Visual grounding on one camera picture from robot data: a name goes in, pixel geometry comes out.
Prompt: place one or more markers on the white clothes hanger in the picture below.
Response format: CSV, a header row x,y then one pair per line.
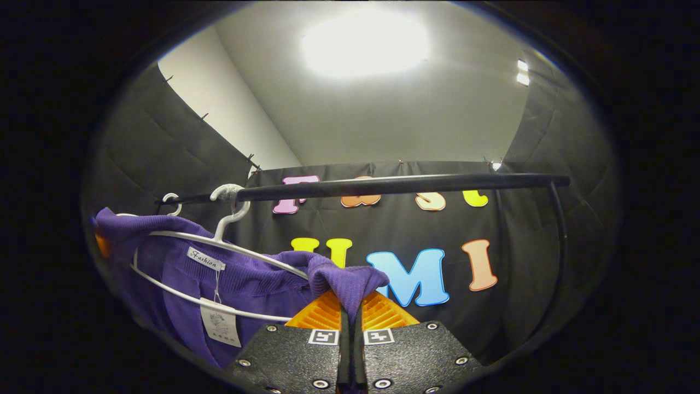
x,y
232,218
179,205

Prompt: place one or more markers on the purple knit jacket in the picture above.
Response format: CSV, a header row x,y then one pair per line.
x,y
246,279

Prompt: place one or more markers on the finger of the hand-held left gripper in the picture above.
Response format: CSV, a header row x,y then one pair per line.
x,y
100,246

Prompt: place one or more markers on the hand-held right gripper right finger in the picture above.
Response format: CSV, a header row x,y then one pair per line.
x,y
410,355

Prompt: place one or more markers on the black backdrop cloth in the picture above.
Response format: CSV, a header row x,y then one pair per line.
x,y
164,153

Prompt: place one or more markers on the black clothes rack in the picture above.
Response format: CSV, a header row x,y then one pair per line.
x,y
383,185

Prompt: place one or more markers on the large ceiling light panel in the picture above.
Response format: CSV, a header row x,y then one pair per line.
x,y
363,44

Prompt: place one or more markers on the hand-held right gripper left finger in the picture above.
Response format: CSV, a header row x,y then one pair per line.
x,y
295,355

